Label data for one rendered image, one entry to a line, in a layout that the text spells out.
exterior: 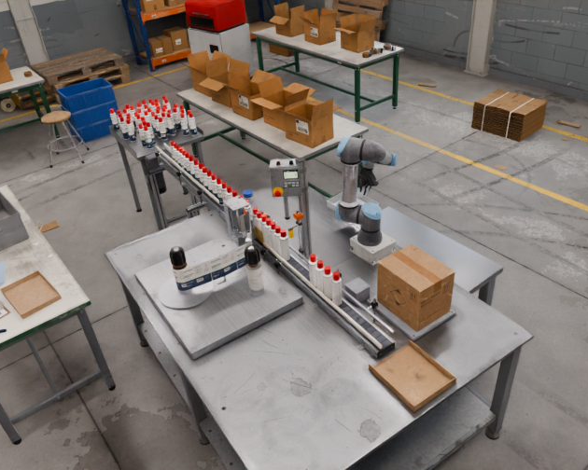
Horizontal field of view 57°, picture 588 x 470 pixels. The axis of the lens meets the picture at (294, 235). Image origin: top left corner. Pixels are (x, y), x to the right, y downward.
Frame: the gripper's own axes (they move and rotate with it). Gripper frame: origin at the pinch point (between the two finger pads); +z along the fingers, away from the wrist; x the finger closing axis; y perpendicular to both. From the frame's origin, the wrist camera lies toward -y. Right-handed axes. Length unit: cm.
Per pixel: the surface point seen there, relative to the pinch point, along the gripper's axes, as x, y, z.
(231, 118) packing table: -27, 220, 12
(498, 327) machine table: 9, -120, 20
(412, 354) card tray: 53, -106, 33
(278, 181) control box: 75, -6, -19
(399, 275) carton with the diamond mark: 50, -83, 2
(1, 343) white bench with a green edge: 209, 39, 83
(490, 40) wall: -456, 262, -87
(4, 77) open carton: 121, 523, 49
